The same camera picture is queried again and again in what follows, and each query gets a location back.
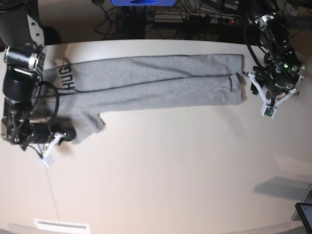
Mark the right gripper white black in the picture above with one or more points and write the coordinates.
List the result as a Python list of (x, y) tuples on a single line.
[(38, 136)]

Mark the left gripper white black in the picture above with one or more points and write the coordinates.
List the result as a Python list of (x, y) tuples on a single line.
[(275, 84)]

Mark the grey T-shirt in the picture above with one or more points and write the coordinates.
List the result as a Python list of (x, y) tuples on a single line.
[(88, 89)]

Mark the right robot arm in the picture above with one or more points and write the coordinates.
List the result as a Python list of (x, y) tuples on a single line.
[(24, 55)]

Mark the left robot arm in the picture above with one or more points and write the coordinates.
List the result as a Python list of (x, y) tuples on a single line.
[(273, 33)]

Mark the tablet with stand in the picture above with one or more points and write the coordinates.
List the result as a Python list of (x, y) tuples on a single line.
[(303, 211)]

